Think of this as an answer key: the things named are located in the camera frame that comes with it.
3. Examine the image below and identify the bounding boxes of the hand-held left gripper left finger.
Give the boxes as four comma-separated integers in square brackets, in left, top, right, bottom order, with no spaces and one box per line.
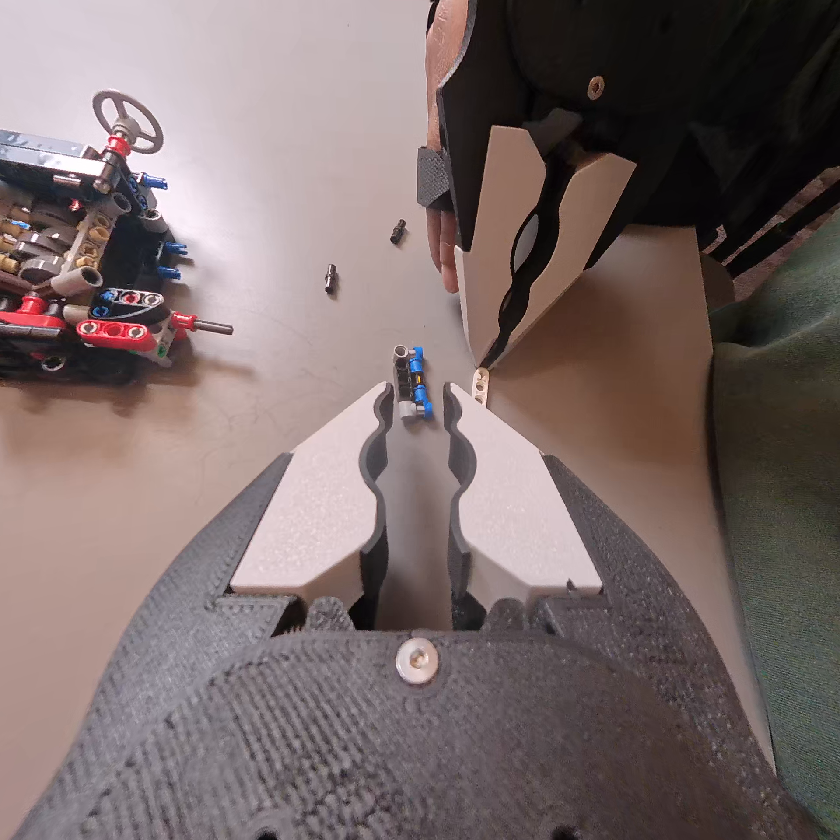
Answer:
[228,381,395,614]

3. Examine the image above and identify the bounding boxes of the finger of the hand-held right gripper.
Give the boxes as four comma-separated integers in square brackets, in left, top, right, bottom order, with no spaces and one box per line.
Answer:
[487,153,639,370]
[453,125,549,368]

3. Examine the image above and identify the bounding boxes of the partly built lego car chassis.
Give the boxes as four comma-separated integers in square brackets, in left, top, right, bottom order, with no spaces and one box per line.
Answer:
[0,90,234,385]

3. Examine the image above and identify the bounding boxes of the person's right hand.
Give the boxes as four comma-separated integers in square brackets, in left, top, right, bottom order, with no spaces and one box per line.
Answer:
[424,0,475,294]

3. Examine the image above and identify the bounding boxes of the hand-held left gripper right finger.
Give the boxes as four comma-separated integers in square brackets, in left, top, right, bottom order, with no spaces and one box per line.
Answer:
[444,382,605,618]

